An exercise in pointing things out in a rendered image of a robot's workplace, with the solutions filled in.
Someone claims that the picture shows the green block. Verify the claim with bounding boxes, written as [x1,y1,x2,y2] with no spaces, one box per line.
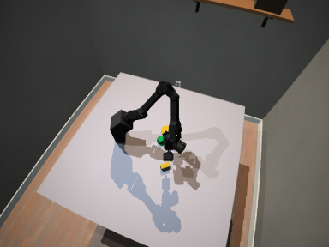
[158,136,164,144]

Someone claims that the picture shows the yellow circle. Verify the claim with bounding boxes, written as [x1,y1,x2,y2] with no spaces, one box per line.
[161,125,169,133]

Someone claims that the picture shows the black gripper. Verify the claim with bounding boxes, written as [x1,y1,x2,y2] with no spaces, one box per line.
[164,137,174,161]

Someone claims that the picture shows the yellow block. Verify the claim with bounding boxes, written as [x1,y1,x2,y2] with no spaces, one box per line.
[160,162,170,170]

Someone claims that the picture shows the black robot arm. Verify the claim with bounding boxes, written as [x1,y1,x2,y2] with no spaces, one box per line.
[123,81,187,154]

